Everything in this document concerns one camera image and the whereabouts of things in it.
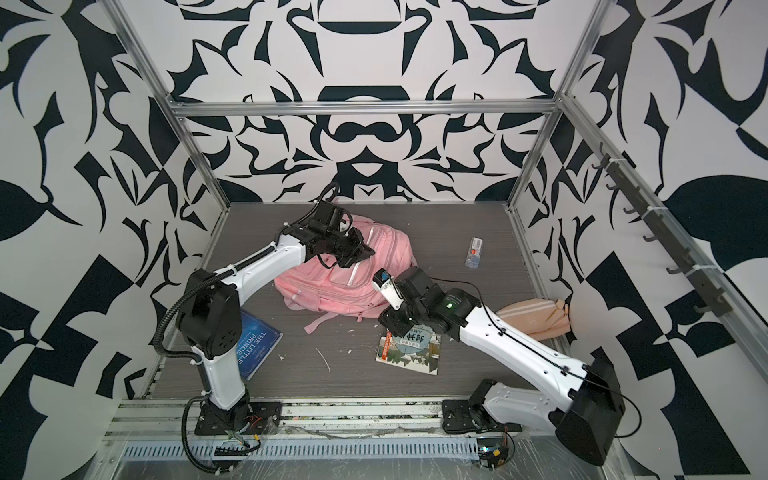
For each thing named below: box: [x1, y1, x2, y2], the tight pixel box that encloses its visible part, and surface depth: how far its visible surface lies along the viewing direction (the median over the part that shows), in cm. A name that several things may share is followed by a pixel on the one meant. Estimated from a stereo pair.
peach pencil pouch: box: [496, 298, 572, 341], surface depth 93 cm
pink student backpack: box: [274, 215, 417, 334], surface depth 89 cm
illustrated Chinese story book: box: [375, 325, 442, 376], surface depth 86 cm
